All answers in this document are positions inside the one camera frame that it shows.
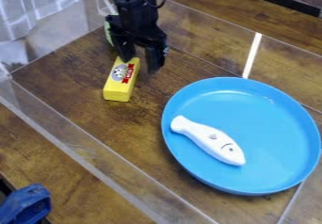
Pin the blue round tray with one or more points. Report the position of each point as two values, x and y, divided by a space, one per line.
267 121

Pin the yellow toy brick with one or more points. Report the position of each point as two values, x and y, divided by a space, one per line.
121 81

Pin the green toy vegetable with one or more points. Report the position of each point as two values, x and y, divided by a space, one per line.
108 31

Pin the white wooden toy fish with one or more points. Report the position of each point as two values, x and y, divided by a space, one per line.
212 140

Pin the clear acrylic enclosure wall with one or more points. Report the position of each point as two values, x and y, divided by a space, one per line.
97 151

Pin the grey checkered cloth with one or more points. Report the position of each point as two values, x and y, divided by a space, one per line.
21 14

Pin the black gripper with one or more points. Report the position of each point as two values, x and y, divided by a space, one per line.
134 26

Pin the black bar in background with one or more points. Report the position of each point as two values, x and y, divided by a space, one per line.
299 6

